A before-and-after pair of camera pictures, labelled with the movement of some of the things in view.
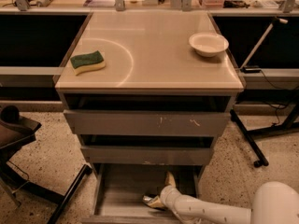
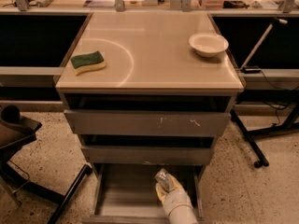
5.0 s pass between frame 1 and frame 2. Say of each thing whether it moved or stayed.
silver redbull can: moved
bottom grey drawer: stayed
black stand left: stayed
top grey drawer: stayed
